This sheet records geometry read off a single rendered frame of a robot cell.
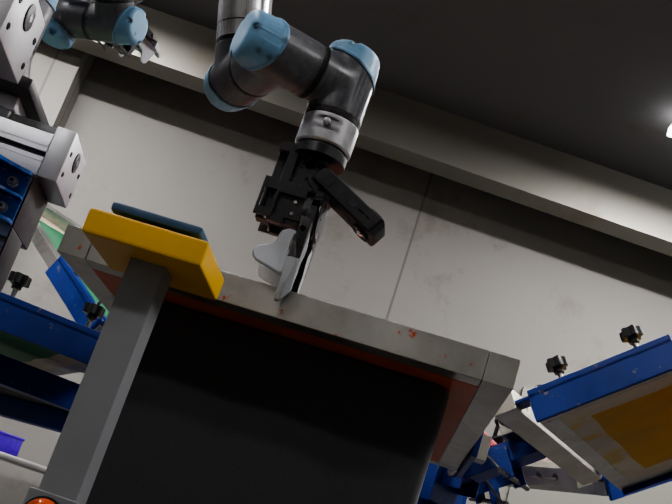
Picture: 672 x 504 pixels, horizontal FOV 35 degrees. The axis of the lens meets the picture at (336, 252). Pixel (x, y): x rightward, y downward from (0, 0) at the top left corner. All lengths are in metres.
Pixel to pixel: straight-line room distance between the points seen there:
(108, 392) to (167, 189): 5.51
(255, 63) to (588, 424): 1.21
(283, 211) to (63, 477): 0.44
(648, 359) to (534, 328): 4.56
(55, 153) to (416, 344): 0.72
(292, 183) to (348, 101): 0.13
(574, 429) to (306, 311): 1.09
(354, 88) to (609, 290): 5.59
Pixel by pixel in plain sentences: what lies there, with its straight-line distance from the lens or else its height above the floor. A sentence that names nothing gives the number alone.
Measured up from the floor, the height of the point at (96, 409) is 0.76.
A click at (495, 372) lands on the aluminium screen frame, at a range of 1.28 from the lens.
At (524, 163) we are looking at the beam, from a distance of 6.37.
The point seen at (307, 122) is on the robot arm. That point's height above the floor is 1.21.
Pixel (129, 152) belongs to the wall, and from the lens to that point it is 6.68.
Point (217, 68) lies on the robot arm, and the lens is 1.48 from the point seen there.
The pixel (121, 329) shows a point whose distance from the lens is 1.11.
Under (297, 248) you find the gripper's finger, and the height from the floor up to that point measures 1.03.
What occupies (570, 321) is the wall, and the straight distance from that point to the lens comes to 6.75.
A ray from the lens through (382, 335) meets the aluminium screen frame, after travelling 1.28.
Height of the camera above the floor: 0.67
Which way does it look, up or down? 17 degrees up
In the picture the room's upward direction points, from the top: 19 degrees clockwise
